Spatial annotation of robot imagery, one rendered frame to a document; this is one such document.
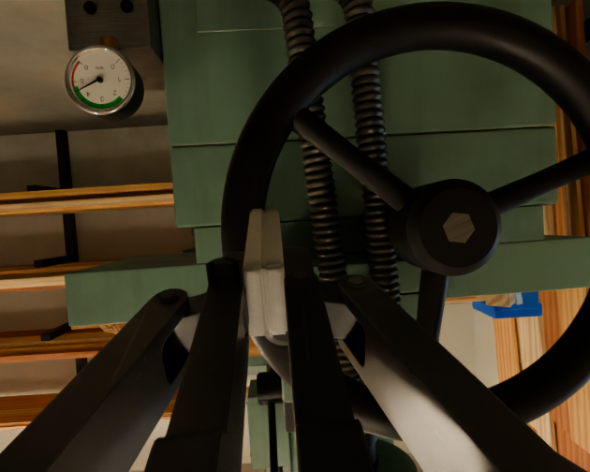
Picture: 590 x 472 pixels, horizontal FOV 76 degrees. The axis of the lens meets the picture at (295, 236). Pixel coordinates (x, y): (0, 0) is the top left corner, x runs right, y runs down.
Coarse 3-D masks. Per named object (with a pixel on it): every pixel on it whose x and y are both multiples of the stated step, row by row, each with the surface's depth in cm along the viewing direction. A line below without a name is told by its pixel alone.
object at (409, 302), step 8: (400, 296) 33; (408, 296) 33; (416, 296) 34; (400, 304) 33; (408, 304) 33; (416, 304) 34; (408, 312) 33; (416, 312) 34; (288, 392) 33; (288, 400) 33
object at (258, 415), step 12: (252, 384) 83; (252, 396) 77; (252, 408) 77; (264, 408) 77; (276, 408) 77; (252, 420) 77; (264, 420) 77; (276, 420) 77; (252, 432) 77; (264, 432) 77; (276, 432) 77; (252, 444) 77; (264, 444) 77; (288, 444) 77; (252, 456) 77; (264, 456) 77; (288, 456) 77
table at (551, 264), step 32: (160, 256) 58; (192, 256) 54; (352, 256) 39; (512, 256) 44; (544, 256) 44; (576, 256) 44; (96, 288) 41; (128, 288) 42; (160, 288) 42; (192, 288) 42; (416, 288) 33; (448, 288) 34; (480, 288) 44; (512, 288) 44; (544, 288) 44; (96, 320) 41; (128, 320) 42
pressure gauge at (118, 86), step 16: (96, 48) 34; (112, 48) 34; (80, 64) 34; (96, 64) 34; (112, 64) 35; (128, 64) 34; (80, 80) 34; (112, 80) 35; (128, 80) 35; (80, 96) 35; (96, 96) 35; (112, 96) 35; (128, 96) 34; (96, 112) 34; (112, 112) 35; (128, 112) 36
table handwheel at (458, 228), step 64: (320, 64) 23; (512, 64) 25; (576, 64) 24; (256, 128) 23; (320, 128) 24; (576, 128) 26; (256, 192) 23; (384, 192) 24; (448, 192) 23; (512, 192) 25; (448, 256) 23; (576, 320) 26; (512, 384) 26; (576, 384) 25
